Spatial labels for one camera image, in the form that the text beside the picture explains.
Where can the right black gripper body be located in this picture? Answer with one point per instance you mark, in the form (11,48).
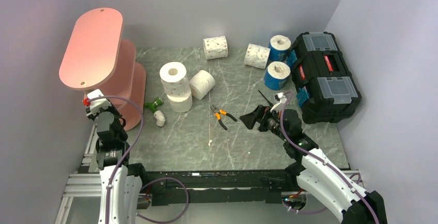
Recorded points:
(270,122)

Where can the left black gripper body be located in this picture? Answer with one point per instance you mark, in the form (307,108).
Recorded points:
(124,137)

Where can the blue roll front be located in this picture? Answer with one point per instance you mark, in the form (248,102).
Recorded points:
(276,75)

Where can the blue roll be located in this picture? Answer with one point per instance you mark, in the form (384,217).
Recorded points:
(276,75)
(279,48)

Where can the floral paper roll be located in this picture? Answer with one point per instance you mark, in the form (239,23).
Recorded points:
(256,56)
(174,79)
(215,47)

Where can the pink three-tier shelf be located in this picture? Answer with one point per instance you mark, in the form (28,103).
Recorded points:
(98,57)

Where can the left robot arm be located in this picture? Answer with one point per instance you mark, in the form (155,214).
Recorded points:
(120,181)

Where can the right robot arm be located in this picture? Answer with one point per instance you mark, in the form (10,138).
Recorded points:
(313,172)

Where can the white pipe elbow fitting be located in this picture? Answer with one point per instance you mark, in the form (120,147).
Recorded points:
(160,118)

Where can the green pipe fitting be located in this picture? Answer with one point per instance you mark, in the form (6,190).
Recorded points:
(153,106)

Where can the white paper roll lying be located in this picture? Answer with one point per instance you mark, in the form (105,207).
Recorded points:
(201,83)

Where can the black plastic toolbox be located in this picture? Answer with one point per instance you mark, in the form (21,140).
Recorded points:
(325,89)

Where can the white paper roll stacked bottom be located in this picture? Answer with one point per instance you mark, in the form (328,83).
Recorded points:
(181,104)

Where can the floral paper roll stacked top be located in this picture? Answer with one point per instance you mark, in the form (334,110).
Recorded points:
(174,79)

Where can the orange handled screwdriver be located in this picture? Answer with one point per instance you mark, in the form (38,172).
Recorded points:
(267,100)

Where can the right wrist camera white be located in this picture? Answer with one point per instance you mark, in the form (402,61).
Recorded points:
(281,99)

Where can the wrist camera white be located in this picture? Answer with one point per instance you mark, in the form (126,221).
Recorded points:
(281,99)
(95,103)

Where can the orange handled pliers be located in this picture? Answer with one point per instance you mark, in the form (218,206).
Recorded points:
(218,113)

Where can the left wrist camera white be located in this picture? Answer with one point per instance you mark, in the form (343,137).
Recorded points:
(95,103)

